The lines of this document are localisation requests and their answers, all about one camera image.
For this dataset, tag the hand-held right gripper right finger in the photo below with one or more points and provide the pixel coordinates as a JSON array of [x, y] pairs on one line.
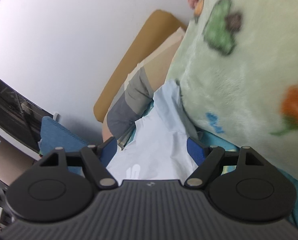
[[196, 151]]

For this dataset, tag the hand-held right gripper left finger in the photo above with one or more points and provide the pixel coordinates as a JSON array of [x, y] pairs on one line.
[[109, 150]]

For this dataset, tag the white t-shirt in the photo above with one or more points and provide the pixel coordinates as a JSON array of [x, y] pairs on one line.
[[159, 135]]

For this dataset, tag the blue covered chair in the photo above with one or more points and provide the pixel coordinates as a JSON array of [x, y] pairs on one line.
[[61, 135]]

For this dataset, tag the patchwork pillow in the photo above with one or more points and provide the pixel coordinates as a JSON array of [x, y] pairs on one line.
[[131, 100]]

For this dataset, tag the green printed fleece blanket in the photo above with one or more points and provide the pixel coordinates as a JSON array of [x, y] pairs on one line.
[[239, 80]]

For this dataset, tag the mustard headboard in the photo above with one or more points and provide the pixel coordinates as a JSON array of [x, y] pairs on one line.
[[139, 50]]

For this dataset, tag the dark window with grille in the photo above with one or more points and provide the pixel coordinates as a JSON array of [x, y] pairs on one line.
[[8, 105]]

